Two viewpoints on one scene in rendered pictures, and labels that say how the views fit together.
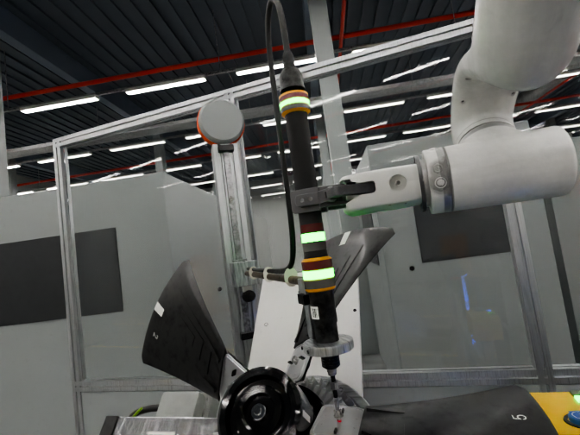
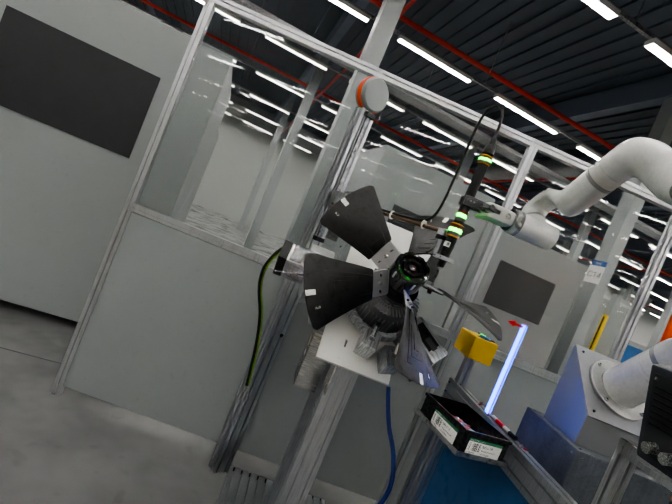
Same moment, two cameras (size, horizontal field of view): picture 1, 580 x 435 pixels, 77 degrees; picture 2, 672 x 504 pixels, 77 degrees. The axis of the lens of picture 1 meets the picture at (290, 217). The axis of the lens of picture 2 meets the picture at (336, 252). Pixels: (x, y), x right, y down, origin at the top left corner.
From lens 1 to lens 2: 104 cm
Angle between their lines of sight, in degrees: 23
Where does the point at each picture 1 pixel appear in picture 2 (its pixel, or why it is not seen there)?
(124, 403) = (171, 238)
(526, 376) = (444, 333)
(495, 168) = (536, 230)
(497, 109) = (544, 210)
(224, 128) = (375, 101)
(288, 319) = not seen: hidden behind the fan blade
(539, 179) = (544, 240)
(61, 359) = (36, 166)
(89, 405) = (135, 225)
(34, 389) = not seen: outside the picture
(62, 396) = (20, 201)
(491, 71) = (560, 204)
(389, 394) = not seen: hidden behind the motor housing
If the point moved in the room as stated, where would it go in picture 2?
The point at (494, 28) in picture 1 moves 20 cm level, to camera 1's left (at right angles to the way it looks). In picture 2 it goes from (570, 196) to (522, 167)
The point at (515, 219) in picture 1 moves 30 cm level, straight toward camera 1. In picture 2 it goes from (487, 255) to (500, 253)
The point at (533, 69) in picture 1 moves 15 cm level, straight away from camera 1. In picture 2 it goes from (570, 212) to (556, 219)
